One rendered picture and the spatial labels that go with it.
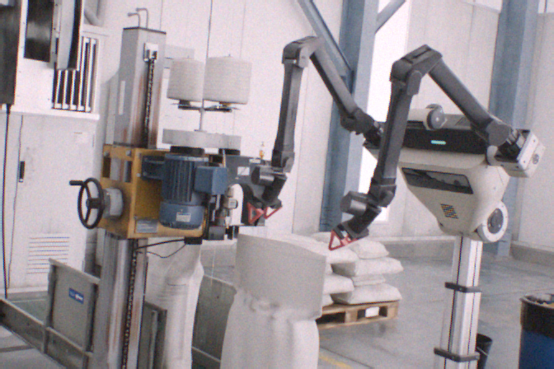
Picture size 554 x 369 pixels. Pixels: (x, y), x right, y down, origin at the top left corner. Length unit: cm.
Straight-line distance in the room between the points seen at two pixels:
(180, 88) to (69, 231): 293
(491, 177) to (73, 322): 197
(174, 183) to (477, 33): 885
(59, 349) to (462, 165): 206
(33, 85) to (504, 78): 792
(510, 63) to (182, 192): 920
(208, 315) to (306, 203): 523
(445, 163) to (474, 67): 840
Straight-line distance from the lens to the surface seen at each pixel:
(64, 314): 360
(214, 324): 348
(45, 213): 544
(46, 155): 539
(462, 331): 283
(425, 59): 210
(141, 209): 260
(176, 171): 246
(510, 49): 1136
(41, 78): 482
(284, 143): 255
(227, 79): 253
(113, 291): 268
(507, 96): 1126
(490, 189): 258
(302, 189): 856
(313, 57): 259
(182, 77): 276
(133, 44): 264
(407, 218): 1003
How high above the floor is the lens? 142
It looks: 3 degrees down
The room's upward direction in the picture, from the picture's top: 6 degrees clockwise
